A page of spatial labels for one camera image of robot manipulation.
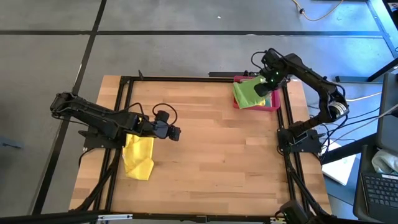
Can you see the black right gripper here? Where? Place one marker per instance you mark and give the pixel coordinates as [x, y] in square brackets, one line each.
[274, 77]

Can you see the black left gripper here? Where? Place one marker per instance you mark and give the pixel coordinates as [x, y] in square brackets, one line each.
[160, 130]

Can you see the bright green microfiber towel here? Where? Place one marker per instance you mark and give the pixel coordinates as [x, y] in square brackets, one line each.
[247, 93]

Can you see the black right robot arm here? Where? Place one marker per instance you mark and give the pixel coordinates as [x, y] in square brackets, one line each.
[311, 76]

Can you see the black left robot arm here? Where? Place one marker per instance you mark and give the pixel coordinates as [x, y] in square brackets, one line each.
[93, 113]

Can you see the pink plastic bin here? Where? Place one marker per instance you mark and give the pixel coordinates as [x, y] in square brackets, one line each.
[275, 105]

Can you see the grey-blue desk foot bar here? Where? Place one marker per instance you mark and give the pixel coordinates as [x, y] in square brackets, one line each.
[357, 79]

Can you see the black desk leg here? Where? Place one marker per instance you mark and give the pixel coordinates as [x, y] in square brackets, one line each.
[384, 70]

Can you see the white flat box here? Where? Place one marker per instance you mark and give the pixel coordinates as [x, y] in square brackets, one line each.
[339, 169]

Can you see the grey panel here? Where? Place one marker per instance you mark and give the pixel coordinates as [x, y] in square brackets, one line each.
[388, 124]

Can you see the dark rounded object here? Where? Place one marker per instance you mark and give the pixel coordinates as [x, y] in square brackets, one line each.
[293, 213]

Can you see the pale crumpled cloth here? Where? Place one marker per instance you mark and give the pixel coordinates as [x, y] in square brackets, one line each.
[385, 161]

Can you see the dark laptop with keyboard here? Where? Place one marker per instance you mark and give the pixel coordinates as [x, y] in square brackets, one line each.
[379, 189]

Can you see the black rig beam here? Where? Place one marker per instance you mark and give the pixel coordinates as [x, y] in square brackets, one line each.
[46, 217]

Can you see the dark floor object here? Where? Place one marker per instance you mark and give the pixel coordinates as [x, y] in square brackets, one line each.
[11, 145]

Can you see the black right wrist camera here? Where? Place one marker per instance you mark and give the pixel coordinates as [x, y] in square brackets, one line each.
[262, 89]

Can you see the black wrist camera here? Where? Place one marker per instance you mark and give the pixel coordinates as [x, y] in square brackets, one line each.
[162, 116]
[262, 89]

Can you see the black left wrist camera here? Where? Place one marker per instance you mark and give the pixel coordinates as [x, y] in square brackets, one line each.
[162, 116]

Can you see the black aluminium table frame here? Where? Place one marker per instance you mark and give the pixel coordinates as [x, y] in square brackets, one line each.
[186, 79]

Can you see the small black camera box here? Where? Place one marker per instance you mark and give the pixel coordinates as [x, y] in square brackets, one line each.
[201, 219]

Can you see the silver metal bracket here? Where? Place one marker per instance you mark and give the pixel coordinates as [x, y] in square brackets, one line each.
[275, 220]
[115, 217]

